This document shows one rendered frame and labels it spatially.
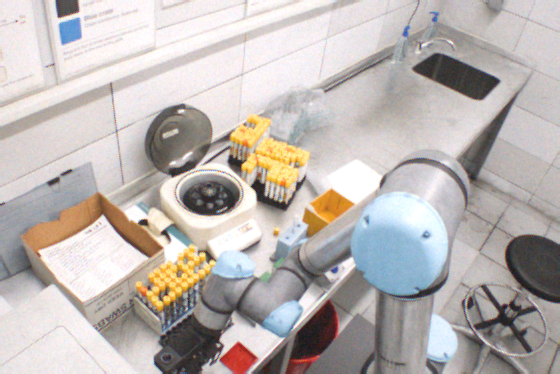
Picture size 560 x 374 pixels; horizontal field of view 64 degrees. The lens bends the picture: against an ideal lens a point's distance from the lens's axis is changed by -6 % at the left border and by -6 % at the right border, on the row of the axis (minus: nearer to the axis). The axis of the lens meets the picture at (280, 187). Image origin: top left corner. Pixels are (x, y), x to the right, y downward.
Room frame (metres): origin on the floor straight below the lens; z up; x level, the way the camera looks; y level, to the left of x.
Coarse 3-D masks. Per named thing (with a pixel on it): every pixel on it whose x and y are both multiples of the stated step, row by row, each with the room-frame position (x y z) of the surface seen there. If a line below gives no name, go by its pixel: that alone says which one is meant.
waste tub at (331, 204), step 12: (324, 192) 1.10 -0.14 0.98; (336, 192) 1.11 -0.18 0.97; (312, 204) 1.04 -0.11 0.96; (324, 204) 1.10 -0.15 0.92; (336, 204) 1.10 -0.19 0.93; (348, 204) 1.08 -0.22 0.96; (312, 216) 1.00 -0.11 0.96; (324, 216) 1.09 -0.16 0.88; (336, 216) 1.09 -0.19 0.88; (312, 228) 0.99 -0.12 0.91
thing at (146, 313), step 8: (200, 288) 0.69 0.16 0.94; (136, 296) 0.64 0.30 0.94; (136, 304) 0.63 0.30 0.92; (144, 304) 0.62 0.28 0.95; (176, 304) 0.63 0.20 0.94; (136, 312) 0.63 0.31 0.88; (144, 312) 0.61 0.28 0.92; (152, 312) 0.60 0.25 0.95; (168, 312) 0.61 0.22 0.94; (176, 312) 0.63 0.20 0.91; (184, 312) 0.65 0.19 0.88; (144, 320) 0.61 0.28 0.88; (152, 320) 0.59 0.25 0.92; (160, 320) 0.58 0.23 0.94; (168, 320) 0.60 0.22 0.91; (176, 320) 0.63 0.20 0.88; (152, 328) 0.59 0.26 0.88; (160, 328) 0.58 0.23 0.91
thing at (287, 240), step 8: (296, 224) 0.94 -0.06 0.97; (304, 224) 0.94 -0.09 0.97; (288, 232) 0.90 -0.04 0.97; (296, 232) 0.91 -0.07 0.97; (304, 232) 0.93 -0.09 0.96; (280, 240) 0.87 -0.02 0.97; (288, 240) 0.87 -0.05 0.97; (296, 240) 0.89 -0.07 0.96; (280, 248) 0.87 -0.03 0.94; (288, 248) 0.86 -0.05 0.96; (272, 256) 0.89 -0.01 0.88; (280, 256) 0.87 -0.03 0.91
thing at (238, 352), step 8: (240, 344) 0.59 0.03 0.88; (232, 352) 0.57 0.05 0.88; (240, 352) 0.57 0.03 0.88; (248, 352) 0.58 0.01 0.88; (224, 360) 0.54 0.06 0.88; (232, 360) 0.55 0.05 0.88; (240, 360) 0.55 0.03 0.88; (248, 360) 0.55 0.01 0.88; (256, 360) 0.56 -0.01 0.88; (232, 368) 0.52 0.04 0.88; (240, 368) 0.53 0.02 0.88; (248, 368) 0.53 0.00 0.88
